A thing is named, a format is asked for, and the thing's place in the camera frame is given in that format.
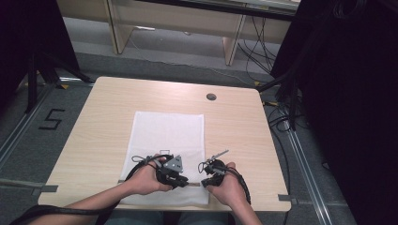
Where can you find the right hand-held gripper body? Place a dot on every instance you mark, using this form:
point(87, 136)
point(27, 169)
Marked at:
point(214, 172)

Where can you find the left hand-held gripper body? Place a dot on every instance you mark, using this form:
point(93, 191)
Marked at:
point(170, 168)

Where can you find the white mesh laundry bag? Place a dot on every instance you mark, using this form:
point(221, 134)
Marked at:
point(169, 134)

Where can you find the person's right hand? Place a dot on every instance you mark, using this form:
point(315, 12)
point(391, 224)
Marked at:
point(230, 190)

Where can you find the person's left hand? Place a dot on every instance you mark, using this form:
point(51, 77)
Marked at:
point(145, 181)

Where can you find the person's legs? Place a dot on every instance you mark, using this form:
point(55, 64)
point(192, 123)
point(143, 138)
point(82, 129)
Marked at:
point(140, 218)

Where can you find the grey tape strip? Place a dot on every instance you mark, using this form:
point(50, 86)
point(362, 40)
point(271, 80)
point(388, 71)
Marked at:
point(43, 188)
point(286, 198)

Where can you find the black metal stand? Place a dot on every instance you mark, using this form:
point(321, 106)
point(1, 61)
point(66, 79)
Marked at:
point(37, 78)
point(287, 93)

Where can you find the dark curtain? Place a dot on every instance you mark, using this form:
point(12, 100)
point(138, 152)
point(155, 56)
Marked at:
point(350, 93)
point(28, 31)

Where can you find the metal floor rail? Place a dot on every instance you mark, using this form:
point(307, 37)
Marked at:
point(308, 175)
point(22, 125)

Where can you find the wooden desk frame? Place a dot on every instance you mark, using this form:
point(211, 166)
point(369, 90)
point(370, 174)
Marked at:
point(175, 18)

